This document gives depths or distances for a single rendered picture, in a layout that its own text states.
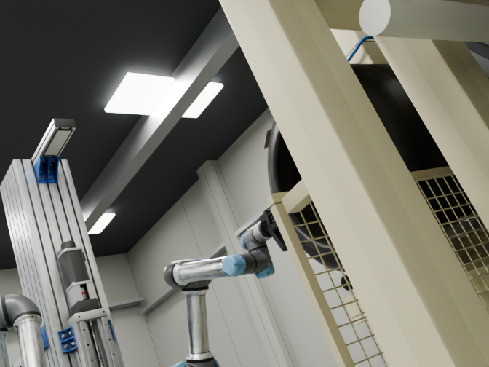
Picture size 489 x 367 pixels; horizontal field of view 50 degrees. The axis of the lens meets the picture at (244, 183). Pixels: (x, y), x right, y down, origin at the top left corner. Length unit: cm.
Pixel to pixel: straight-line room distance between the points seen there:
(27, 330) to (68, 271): 37
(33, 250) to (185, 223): 633
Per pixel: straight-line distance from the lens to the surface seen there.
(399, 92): 140
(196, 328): 228
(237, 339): 796
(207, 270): 199
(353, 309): 157
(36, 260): 238
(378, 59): 194
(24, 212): 247
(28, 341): 200
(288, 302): 704
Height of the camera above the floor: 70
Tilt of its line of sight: 21 degrees up
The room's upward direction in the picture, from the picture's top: 23 degrees counter-clockwise
